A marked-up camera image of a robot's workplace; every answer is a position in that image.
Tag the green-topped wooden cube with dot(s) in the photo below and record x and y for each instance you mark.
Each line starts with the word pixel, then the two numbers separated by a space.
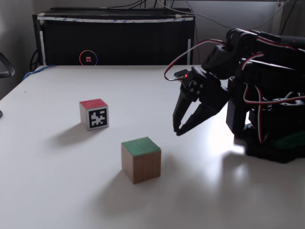
pixel 141 162

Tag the black chair armrest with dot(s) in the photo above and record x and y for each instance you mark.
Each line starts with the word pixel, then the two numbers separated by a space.
pixel 8 69

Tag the black cabinet with white tape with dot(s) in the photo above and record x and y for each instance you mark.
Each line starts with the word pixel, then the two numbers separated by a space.
pixel 119 40

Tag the green clamp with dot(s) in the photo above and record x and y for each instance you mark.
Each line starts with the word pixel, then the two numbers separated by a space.
pixel 288 140

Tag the small black camera box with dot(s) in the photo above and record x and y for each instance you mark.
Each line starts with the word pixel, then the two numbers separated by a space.
pixel 180 74

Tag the red-topped cube with marker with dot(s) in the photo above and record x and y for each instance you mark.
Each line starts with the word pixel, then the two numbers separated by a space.
pixel 95 112

